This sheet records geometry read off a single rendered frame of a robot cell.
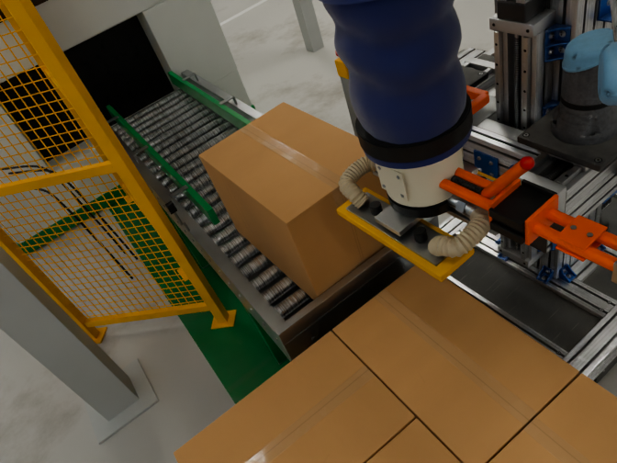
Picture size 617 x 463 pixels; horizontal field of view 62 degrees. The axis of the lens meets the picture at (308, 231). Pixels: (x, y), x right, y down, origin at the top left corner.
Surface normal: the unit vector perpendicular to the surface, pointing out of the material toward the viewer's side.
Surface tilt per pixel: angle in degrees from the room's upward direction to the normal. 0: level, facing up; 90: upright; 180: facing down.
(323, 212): 90
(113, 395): 90
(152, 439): 0
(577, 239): 2
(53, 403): 0
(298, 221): 90
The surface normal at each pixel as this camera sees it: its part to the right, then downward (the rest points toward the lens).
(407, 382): -0.27, -0.70
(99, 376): 0.55, 0.45
